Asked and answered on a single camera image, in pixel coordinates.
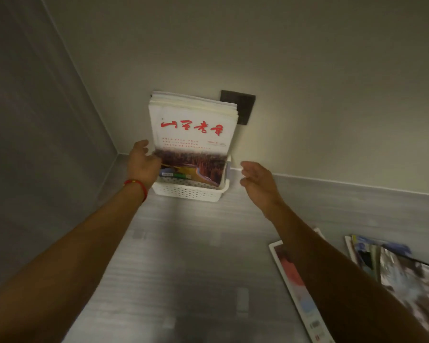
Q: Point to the person's left hand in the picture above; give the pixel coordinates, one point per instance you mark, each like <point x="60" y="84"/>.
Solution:
<point x="141" y="167"/>

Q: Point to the glossy colourful magazine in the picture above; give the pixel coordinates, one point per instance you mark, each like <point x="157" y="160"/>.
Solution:
<point x="411" y="285"/>

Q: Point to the white magazine with red script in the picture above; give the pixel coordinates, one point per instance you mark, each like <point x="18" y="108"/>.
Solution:
<point x="193" y="139"/>

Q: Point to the white perforated plastic basket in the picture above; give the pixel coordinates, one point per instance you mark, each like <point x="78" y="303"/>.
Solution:
<point x="189" y="191"/>

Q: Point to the person's right hand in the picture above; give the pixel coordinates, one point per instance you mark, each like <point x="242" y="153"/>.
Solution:
<point x="262" y="187"/>

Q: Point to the dark wall socket plate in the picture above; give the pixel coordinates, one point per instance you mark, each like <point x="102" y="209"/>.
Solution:
<point x="241" y="101"/>

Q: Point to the person's left thumb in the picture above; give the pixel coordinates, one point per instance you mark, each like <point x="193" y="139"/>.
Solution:
<point x="139" y="146"/>

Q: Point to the magazine with green blue cover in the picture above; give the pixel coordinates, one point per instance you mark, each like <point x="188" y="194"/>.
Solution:
<point x="175" y="173"/>

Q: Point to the magazine with red white cover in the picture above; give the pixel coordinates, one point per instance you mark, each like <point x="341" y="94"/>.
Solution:
<point x="300" y="292"/>

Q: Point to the stack of white magazines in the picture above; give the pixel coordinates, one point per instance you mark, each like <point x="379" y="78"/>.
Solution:
<point x="195" y="101"/>

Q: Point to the person's left forearm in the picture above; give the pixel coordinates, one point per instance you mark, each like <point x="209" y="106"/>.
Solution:
<point x="64" y="260"/>

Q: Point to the person's right forearm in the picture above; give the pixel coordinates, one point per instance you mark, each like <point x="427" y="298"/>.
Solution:
<point x="336" y="278"/>

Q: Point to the person's right thumb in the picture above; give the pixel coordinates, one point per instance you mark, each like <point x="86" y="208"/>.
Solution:
<point x="246" y="182"/>

